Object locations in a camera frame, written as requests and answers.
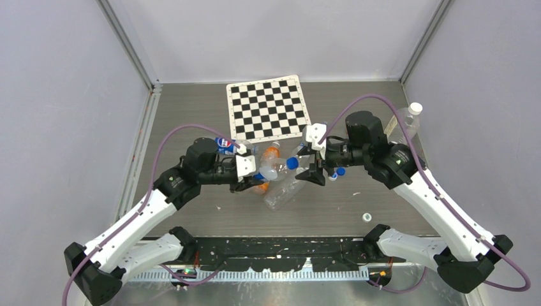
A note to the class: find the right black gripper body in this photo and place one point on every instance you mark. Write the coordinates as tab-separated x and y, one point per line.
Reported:
317	169

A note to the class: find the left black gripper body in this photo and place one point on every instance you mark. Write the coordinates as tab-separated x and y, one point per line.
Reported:
237	185

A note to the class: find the white blue bottle cap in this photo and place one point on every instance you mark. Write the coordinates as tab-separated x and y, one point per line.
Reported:
333	176

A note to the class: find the clear plastic bottle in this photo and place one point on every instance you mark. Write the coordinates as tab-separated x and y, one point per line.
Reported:
286	190

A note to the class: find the clear Pepsi bottle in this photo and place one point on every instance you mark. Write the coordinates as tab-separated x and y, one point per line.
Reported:
277	170

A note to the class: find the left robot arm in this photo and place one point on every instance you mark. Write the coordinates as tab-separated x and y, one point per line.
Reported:
101	266

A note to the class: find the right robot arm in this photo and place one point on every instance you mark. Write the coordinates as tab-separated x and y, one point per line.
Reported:
464	255

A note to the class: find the blue label Pepsi bottle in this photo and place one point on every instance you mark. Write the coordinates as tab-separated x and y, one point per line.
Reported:
303	161

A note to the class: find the crushed Pepsi bottle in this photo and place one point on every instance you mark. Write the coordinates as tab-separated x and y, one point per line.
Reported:
228	148

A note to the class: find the orange drink bottle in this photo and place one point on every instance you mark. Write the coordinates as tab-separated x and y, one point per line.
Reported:
271	152

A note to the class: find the white green bottle cap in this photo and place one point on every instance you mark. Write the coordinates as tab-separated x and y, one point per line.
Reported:
366	217

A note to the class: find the checkerboard mat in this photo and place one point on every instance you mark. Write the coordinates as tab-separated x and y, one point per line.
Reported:
267	110

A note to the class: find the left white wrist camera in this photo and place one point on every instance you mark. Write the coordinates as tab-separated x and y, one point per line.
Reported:
245	161

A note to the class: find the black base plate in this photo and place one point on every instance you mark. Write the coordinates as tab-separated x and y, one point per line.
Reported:
325	255

